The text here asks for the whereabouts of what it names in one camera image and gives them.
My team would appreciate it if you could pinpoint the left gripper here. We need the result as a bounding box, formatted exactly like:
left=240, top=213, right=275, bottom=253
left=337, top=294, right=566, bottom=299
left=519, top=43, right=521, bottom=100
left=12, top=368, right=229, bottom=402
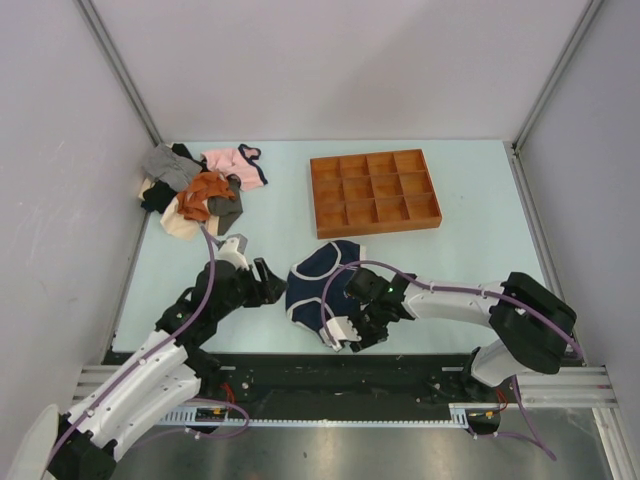
left=213, top=257, right=287, bottom=319

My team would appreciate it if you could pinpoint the navy underwear with white trim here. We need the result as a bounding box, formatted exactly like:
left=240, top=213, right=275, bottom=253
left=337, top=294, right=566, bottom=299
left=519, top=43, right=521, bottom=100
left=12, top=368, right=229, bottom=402
left=285, top=240, right=366, bottom=346

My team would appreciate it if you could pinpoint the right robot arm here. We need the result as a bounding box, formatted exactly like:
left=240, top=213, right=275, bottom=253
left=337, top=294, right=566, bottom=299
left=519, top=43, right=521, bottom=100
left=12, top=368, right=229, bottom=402
left=345, top=268, right=577, bottom=401

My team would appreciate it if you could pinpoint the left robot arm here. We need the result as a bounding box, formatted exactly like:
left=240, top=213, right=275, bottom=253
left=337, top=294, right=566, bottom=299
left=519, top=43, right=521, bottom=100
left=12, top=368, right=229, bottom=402
left=46, top=258, right=287, bottom=479

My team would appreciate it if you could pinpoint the olive and beige underwear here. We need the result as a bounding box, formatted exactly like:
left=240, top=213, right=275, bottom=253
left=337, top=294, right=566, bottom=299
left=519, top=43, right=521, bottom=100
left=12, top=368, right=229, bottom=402
left=207, top=194, right=243, bottom=236

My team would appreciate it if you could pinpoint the orange underwear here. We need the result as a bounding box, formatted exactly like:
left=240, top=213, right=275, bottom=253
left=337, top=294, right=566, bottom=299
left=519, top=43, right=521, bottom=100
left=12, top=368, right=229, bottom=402
left=176, top=171, right=236, bottom=222

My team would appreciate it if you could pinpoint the cream underwear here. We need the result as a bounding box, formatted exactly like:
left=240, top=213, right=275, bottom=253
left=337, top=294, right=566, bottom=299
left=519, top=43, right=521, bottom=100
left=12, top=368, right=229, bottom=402
left=160, top=197, right=200, bottom=241

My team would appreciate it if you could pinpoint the pink underwear with navy trim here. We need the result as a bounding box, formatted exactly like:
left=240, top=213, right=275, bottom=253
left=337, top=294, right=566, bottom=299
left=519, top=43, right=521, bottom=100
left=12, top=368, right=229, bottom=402
left=201, top=143, right=268, bottom=192

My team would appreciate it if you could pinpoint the black underwear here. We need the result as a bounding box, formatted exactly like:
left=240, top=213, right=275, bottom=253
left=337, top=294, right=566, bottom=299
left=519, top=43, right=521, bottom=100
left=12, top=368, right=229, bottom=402
left=141, top=181, right=177, bottom=214

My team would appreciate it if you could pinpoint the grey ribbed underwear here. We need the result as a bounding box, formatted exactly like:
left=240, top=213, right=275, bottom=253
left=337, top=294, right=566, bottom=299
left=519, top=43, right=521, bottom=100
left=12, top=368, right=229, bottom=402
left=143, top=144, right=202, bottom=192

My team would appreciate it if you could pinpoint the wooden compartment tray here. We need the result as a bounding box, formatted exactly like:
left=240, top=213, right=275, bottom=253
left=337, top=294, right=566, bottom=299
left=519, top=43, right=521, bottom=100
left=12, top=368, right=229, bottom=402
left=310, top=149, right=442, bottom=239

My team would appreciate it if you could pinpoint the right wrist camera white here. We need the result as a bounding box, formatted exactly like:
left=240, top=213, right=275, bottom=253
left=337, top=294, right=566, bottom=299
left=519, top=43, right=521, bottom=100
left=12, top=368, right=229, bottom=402
left=320, top=316, right=361, bottom=352

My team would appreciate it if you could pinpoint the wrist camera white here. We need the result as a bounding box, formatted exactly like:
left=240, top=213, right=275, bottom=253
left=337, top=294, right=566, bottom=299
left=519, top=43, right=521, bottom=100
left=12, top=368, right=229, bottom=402
left=320, top=316, right=361, bottom=352
left=216, top=234, right=250, bottom=270

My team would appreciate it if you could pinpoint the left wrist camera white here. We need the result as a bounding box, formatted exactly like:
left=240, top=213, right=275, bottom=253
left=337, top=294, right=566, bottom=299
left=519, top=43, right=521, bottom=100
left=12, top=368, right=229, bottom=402
left=216, top=234, right=250, bottom=270

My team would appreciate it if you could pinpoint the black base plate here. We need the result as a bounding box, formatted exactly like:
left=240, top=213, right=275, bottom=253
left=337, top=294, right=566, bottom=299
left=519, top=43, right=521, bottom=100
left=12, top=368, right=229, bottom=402
left=186, top=352, right=509, bottom=405

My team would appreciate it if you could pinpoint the grey slotted cable duct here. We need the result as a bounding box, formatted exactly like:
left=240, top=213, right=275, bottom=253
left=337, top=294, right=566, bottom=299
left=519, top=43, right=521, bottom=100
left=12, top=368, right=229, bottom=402
left=159, top=403, right=471, bottom=430

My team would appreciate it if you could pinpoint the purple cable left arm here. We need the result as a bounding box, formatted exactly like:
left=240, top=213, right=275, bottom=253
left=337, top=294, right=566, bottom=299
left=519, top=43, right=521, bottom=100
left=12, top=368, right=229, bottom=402
left=47, top=224, right=251, bottom=469

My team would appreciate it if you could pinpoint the aluminium rail front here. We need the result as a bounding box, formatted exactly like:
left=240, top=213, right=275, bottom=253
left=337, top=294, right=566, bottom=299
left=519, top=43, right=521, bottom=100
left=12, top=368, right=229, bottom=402
left=71, top=365, right=618, bottom=408

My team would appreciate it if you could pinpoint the aluminium corner post left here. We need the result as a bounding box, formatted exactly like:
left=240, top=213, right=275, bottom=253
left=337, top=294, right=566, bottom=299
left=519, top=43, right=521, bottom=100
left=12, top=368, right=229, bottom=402
left=73, top=0, right=163, bottom=145

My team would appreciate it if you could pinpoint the aluminium corner post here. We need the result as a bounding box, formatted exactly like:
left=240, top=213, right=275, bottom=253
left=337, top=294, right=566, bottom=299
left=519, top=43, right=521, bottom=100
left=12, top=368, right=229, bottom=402
left=511, top=0, right=607, bottom=155
left=73, top=0, right=163, bottom=145

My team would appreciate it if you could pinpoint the aluminium corner post right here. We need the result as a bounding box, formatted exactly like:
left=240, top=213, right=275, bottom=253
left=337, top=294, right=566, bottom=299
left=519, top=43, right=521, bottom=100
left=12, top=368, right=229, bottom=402
left=511, top=0, right=607, bottom=155

